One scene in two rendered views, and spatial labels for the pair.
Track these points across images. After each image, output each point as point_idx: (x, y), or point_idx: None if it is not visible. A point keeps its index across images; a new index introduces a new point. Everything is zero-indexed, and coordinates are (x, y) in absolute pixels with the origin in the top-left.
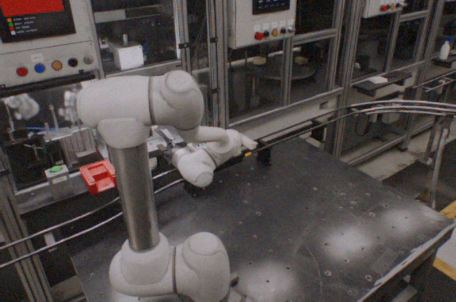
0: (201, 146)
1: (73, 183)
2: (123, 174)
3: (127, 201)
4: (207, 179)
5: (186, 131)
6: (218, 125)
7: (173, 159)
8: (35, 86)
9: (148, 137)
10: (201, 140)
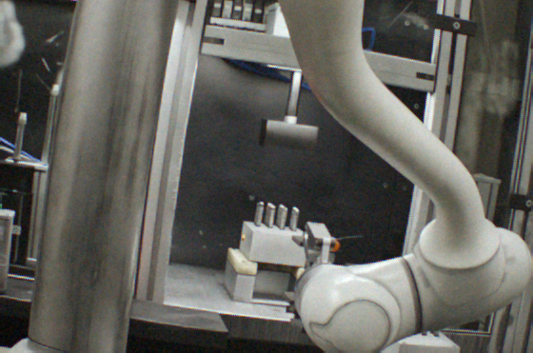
0: (421, 336)
1: (17, 285)
2: (76, 53)
3: (59, 150)
4: (370, 329)
5: None
6: (504, 328)
7: (299, 285)
8: None
9: (282, 301)
10: (365, 113)
